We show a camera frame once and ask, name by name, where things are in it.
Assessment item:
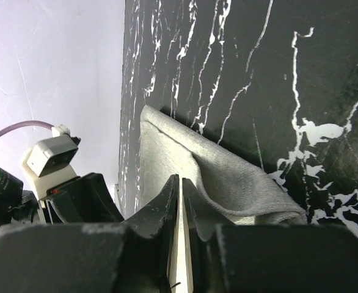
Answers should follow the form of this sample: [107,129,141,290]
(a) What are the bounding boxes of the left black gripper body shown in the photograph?
[0,168,123,227]

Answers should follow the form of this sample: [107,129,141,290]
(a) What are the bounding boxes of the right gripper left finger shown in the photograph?
[0,175,179,292]

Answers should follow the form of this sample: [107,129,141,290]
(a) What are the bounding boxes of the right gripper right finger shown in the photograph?
[182,179,358,292]

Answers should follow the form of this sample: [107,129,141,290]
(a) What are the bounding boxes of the grey cloth napkin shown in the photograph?
[139,106,307,225]

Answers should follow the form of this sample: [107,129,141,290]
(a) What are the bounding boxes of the black marbled table mat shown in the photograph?
[119,1,358,237]

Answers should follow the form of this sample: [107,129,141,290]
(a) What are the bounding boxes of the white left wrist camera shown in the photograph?
[21,125,81,206]

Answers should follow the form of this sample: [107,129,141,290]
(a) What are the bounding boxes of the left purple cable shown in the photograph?
[0,120,56,150]

